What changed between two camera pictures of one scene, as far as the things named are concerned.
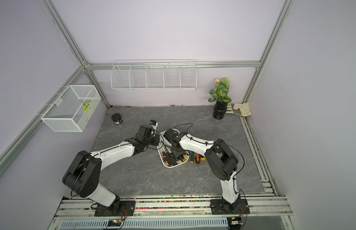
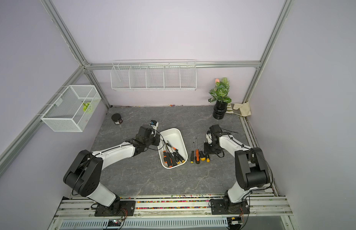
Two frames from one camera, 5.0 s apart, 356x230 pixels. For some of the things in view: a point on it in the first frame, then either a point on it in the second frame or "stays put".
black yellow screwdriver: x=192 y=156 stays put
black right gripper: x=174 y=152 → x=206 y=150
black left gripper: x=156 y=140 stays put
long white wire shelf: x=153 y=75 stays put
